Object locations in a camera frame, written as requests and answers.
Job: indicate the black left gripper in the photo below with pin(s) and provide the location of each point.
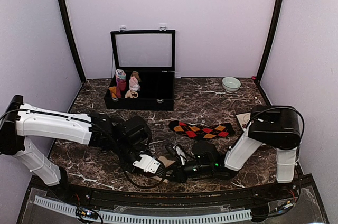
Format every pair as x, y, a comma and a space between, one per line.
128, 168

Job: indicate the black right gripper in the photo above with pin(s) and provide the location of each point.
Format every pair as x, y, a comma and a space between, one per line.
180, 176

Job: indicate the black argyle orange red sock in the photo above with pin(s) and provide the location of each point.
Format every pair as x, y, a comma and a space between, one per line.
201, 132

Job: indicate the striped beige maroon sock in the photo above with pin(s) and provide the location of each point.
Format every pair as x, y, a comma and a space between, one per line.
166, 163

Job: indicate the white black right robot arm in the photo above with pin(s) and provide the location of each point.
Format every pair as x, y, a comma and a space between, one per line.
280, 127

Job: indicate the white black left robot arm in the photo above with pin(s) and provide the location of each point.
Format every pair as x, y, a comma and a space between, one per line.
129, 140

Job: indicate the square floral plate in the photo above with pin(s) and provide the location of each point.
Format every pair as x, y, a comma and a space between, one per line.
243, 119

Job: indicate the beige rolled sock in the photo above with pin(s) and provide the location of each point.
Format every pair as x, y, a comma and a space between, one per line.
132, 94

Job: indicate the orange rolled sock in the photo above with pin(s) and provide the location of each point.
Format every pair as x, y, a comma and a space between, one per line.
113, 92

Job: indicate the small circuit board left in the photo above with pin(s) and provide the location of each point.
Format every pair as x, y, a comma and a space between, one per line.
86, 214

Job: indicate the small circuit board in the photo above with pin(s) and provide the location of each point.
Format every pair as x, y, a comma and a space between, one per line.
86, 214
286, 205

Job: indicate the pink white rolled sock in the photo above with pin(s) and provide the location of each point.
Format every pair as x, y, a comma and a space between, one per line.
134, 84

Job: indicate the magenta rolled sock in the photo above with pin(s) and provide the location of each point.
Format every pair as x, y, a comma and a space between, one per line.
120, 87

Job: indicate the black box with glass lid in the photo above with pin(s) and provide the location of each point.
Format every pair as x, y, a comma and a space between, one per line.
152, 54

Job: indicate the pale green bowl at back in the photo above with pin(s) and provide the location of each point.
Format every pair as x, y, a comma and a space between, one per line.
231, 84

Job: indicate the brown rolled sock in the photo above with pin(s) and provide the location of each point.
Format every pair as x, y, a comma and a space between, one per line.
136, 75

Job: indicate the multicolour rolled sock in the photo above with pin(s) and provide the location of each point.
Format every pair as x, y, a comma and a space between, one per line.
120, 75

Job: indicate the small circuit board right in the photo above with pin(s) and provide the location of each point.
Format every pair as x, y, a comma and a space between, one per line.
286, 205

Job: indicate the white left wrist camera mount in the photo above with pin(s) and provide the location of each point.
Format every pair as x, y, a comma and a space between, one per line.
147, 163

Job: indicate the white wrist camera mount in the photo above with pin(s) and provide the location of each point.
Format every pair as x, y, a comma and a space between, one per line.
181, 154
147, 163

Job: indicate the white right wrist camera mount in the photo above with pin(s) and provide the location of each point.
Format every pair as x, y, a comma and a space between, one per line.
181, 154

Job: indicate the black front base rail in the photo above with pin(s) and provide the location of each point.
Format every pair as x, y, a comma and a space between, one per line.
237, 196

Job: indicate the white slotted cable duct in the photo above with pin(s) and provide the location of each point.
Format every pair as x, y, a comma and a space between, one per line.
106, 216

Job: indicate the black left frame post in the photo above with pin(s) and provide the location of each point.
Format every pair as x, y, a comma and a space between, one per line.
71, 41

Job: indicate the black frame post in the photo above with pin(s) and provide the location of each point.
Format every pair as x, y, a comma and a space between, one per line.
71, 41
269, 41

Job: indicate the black right frame post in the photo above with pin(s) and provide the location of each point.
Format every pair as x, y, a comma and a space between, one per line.
269, 41

